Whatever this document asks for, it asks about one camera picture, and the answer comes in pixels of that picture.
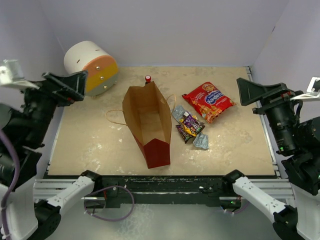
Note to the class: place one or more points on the yellow m&m packet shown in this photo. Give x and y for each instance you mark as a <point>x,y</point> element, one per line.
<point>190,130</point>

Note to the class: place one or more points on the silver foil snack packet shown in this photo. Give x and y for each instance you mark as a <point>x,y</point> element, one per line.
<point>178,112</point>

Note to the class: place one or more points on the brown m&m packet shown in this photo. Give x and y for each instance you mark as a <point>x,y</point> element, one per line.
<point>188,120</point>

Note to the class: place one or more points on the purple m&m packet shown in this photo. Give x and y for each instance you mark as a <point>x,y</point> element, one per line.
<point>185,136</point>

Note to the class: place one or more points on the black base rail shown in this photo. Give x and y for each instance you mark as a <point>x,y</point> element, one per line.
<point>210,191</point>

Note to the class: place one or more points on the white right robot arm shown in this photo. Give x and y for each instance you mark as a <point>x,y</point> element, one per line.
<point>292,205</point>

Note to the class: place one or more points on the white cylindrical toy drum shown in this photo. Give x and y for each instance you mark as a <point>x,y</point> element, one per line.
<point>102,68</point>

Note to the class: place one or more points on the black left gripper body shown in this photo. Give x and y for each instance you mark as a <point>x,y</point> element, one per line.
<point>43,106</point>

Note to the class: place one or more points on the red black stamp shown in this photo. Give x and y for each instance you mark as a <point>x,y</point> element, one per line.
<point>148,78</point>

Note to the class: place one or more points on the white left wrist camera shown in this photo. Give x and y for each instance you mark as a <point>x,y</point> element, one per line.
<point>11,76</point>

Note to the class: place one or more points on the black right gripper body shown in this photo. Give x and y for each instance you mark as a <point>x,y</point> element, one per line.
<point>281,116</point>

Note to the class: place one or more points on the red candy bag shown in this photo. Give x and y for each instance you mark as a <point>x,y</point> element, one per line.
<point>208,101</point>

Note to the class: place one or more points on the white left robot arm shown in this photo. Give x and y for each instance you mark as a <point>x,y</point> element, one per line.
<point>25,213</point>

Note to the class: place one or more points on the red paper bag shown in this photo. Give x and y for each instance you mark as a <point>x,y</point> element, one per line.
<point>148,116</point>

